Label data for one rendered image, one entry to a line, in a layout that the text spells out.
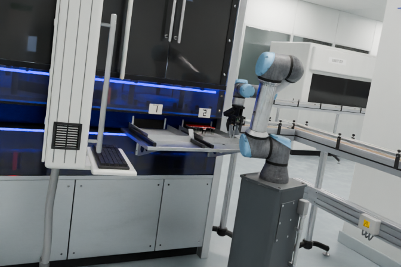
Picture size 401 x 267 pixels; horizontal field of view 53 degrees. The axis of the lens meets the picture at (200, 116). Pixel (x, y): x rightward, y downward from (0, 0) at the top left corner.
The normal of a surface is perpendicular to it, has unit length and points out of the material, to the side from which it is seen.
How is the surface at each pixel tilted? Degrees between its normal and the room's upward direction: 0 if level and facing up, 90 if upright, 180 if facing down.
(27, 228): 90
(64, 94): 90
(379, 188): 90
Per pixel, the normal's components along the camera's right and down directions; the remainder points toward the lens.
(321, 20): 0.46, 0.18
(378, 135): -0.88, -0.07
